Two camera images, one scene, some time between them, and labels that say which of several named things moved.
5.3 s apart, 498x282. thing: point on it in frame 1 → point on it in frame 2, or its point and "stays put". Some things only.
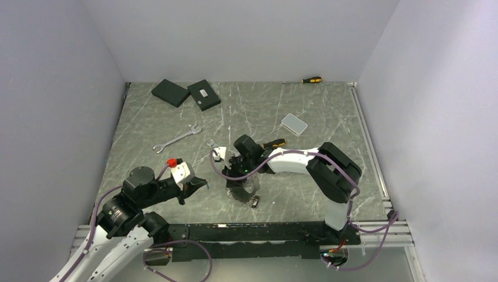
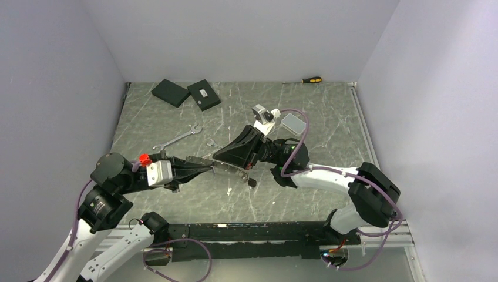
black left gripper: x=189 y=187 → x=182 y=171
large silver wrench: x=194 y=130 stays put
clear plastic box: x=293 y=124 stays put
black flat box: x=171 y=93 stays put
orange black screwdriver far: x=313 y=80 stays put
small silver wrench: x=212 y=144 stays put
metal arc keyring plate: x=252 y=184 → x=241 y=173
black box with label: x=204 y=95 stays put
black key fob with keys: x=255 y=201 → x=252 y=183
